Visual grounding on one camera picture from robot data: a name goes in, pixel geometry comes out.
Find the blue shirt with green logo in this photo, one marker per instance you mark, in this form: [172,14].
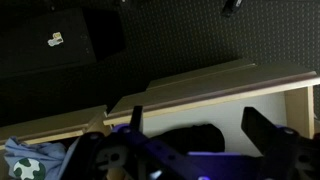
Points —
[40,153]

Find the wooden drawer with black garment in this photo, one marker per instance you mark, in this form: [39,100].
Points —
[200,94]

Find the black folded garment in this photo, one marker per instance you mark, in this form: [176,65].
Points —
[200,138]

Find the white yellow sticker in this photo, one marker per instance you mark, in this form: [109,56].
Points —
[55,39]

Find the black box with sticker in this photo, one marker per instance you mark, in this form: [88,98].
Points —
[33,56]

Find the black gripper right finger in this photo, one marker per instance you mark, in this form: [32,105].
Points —
[263,133]

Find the black metal bracket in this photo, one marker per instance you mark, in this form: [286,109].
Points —
[231,7]

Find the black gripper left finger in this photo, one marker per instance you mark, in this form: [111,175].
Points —
[136,118]

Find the wooden drawer with blue shirt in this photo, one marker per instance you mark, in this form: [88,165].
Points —
[50,125]

